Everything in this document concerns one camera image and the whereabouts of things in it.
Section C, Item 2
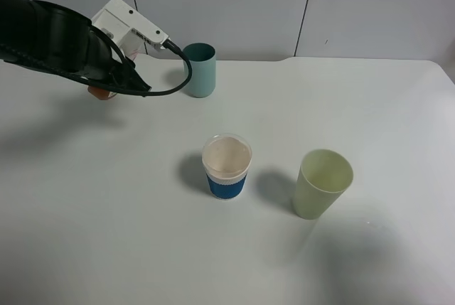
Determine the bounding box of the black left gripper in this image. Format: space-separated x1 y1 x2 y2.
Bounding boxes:
70 27 151 92

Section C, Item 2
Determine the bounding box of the black camera cable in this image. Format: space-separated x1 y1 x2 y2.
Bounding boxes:
0 23 193 98

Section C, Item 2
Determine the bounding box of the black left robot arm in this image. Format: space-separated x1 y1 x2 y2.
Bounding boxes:
1 0 151 96

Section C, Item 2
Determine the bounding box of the light green plastic cup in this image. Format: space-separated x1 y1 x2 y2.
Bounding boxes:
292 149 354 220

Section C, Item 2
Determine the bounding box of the white cup blue sleeve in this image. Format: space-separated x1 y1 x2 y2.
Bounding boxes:
201 134 252 200

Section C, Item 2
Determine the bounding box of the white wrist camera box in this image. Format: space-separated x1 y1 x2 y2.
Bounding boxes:
91 0 169 60

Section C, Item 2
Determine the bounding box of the teal plastic cup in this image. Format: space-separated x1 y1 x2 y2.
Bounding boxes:
183 43 216 98

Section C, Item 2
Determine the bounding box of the plastic drink bottle brown liquid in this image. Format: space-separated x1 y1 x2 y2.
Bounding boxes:
87 40 141 101

